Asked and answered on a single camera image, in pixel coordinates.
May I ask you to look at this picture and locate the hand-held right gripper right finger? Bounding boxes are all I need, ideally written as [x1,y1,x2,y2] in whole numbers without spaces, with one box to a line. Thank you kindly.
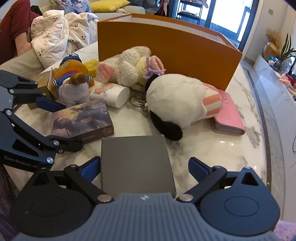
[178,157,264,202]

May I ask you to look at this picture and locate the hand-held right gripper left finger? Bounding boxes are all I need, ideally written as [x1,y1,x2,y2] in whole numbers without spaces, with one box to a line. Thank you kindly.
[28,156,114,204]

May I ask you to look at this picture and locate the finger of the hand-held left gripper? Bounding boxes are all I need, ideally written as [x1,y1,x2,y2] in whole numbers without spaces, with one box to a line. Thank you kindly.
[0,70,67,113]
[0,109,84,163]

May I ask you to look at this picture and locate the gold cardboard box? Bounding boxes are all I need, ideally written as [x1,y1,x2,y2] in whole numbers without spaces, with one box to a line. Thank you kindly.
[27,70,56,109]

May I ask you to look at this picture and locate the illustrated card box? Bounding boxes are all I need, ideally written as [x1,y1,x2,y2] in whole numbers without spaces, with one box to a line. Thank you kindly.
[50,98,115,144]

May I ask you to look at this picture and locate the brown bear plush blue outfit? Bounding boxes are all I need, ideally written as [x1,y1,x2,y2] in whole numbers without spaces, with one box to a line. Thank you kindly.
[47,54,95,107]

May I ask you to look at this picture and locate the grey box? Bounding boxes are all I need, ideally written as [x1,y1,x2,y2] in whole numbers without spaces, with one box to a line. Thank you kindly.
[100,134,177,197]

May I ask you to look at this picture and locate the pink snap wallet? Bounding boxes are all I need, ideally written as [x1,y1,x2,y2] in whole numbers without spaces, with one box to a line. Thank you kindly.
[210,89,246,136]

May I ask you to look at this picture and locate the white dog plush black ears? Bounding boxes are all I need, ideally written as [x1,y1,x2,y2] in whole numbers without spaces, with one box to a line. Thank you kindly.
[145,74,223,142]

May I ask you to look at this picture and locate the white crochet bunny plush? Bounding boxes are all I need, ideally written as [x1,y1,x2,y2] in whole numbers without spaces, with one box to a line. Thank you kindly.
[96,46,166,91]

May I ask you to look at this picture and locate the orange cardboard box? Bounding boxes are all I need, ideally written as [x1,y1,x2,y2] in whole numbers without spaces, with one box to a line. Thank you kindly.
[97,13,243,91]

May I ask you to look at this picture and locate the beige sofa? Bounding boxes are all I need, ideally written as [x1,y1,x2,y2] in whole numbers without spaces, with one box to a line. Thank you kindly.
[0,0,146,79]

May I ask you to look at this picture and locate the white floral tube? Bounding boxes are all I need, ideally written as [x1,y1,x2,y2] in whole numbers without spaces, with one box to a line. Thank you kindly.
[89,81,130,108]

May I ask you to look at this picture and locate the white printed blanket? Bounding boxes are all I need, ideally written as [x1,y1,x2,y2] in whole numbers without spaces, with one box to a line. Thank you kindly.
[30,10,99,70]

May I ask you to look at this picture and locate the metal keyring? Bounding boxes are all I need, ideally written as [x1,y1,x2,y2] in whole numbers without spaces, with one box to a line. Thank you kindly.
[129,91,149,115]

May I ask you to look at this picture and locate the blue patterned pillow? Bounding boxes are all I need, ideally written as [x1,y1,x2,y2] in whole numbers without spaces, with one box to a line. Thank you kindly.
[53,0,93,13]

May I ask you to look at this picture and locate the white marble tv cabinet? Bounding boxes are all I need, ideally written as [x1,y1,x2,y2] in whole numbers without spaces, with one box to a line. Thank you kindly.
[253,54,296,151]

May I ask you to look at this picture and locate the yellow pillow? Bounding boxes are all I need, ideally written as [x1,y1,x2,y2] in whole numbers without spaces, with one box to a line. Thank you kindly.
[90,0,131,12]

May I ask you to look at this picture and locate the blue white ceramic pot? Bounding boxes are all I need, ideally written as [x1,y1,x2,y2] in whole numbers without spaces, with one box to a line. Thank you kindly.
[268,58,283,72]

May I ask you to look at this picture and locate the vase with dried flowers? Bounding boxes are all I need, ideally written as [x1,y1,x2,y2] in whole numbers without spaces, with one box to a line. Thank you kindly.
[264,28,282,61]

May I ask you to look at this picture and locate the green potted plant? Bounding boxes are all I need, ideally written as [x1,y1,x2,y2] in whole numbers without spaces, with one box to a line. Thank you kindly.
[276,34,296,69]

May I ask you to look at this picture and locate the black framed sliding glass door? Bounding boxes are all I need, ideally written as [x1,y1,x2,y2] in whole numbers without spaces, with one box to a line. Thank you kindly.
[162,0,259,51]

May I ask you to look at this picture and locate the black shelf rack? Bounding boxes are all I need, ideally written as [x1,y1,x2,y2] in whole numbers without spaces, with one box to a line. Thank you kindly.
[177,0,210,26]

